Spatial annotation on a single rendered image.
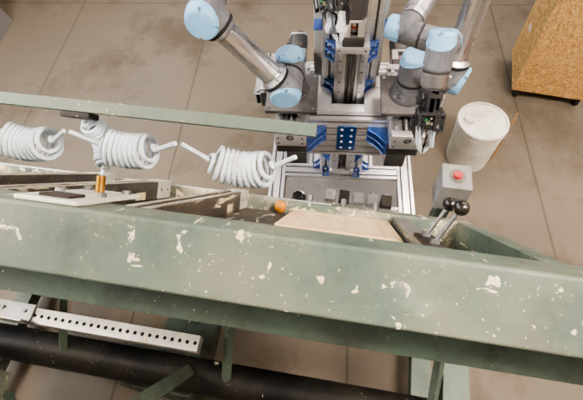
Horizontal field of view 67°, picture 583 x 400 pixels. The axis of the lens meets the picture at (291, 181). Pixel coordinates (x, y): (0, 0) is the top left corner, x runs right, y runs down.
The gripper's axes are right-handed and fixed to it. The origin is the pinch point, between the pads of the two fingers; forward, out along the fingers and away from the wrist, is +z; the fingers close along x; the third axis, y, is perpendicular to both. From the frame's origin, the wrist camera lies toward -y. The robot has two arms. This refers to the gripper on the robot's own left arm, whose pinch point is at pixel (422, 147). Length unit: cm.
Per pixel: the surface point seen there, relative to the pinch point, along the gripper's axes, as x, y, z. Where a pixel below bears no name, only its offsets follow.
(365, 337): -20, 71, 4
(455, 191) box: 23, -32, 34
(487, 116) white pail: 64, -136, 41
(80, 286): -74, 67, 1
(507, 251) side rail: 19.9, 28.9, 15.2
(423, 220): 9.5, -20.4, 40.7
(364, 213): -13.3, -21.7, 40.0
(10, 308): -132, 30, 52
